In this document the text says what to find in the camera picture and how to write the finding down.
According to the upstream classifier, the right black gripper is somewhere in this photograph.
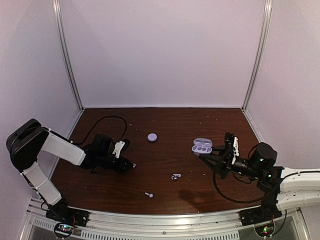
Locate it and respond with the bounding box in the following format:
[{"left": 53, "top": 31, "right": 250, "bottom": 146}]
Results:
[{"left": 199, "top": 145, "right": 262, "bottom": 181}]

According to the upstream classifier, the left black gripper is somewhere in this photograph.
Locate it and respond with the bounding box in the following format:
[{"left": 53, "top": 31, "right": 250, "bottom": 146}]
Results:
[{"left": 97, "top": 152, "right": 134, "bottom": 174}]

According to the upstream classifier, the grey-purple earbud charging case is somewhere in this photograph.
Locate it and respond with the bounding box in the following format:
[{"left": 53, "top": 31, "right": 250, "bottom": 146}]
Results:
[{"left": 191, "top": 138, "right": 213, "bottom": 154}]

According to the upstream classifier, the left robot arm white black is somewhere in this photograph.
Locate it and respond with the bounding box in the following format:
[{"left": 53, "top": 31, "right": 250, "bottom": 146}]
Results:
[{"left": 5, "top": 118, "right": 136, "bottom": 222}]

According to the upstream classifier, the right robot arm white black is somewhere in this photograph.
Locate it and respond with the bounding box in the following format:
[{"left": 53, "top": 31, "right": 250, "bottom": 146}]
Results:
[{"left": 191, "top": 142, "right": 320, "bottom": 221}]

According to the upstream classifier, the round lilac earbud case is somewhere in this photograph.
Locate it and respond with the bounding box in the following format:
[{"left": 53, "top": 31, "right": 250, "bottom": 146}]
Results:
[{"left": 147, "top": 133, "right": 158, "bottom": 142}]

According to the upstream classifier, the clip-on purple chrome earbud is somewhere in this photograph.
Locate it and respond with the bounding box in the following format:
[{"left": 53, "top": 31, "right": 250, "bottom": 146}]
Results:
[{"left": 171, "top": 174, "right": 179, "bottom": 181}]

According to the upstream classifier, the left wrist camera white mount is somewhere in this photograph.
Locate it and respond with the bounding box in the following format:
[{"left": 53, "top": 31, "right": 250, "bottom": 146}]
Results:
[{"left": 112, "top": 138, "right": 131, "bottom": 159}]

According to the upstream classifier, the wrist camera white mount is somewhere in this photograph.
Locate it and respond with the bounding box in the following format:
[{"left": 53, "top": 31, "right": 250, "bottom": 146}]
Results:
[
  {"left": 224, "top": 132, "right": 240, "bottom": 165},
  {"left": 112, "top": 138, "right": 131, "bottom": 159}
]

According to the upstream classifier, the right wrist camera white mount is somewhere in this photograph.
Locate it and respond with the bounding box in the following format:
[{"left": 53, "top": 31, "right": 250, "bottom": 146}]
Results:
[{"left": 224, "top": 132, "right": 240, "bottom": 165}]

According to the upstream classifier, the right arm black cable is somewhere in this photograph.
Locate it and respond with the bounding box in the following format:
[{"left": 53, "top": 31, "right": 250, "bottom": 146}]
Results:
[{"left": 212, "top": 159, "right": 266, "bottom": 203}]

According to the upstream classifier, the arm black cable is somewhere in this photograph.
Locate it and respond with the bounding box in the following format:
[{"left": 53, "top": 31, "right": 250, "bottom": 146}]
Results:
[
  {"left": 212, "top": 159, "right": 266, "bottom": 203},
  {"left": 73, "top": 116, "right": 128, "bottom": 146}
]

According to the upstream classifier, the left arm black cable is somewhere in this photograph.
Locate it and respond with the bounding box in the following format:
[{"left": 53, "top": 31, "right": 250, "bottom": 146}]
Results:
[{"left": 73, "top": 116, "right": 128, "bottom": 146}]

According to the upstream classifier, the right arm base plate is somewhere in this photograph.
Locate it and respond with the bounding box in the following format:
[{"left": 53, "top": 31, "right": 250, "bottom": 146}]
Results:
[{"left": 239, "top": 206, "right": 282, "bottom": 227}]

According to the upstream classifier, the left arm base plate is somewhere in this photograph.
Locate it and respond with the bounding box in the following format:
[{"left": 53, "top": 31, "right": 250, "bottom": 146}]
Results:
[{"left": 45, "top": 207, "right": 89, "bottom": 227}]

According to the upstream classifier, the front aluminium rail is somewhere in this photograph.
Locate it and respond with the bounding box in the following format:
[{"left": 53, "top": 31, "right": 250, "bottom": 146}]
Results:
[{"left": 18, "top": 198, "right": 311, "bottom": 240}]

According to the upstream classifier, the right aluminium frame post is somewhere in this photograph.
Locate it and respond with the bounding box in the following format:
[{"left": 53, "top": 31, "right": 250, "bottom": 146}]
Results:
[{"left": 241, "top": 0, "right": 273, "bottom": 112}]

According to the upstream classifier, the aluminium frame post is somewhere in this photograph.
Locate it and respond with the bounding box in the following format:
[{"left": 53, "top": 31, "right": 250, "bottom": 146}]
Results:
[
  {"left": 241, "top": 0, "right": 273, "bottom": 112},
  {"left": 52, "top": 0, "right": 84, "bottom": 112}
]

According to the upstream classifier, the left aluminium frame post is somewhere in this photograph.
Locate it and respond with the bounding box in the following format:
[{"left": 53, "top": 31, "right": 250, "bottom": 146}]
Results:
[{"left": 52, "top": 0, "right": 84, "bottom": 112}]

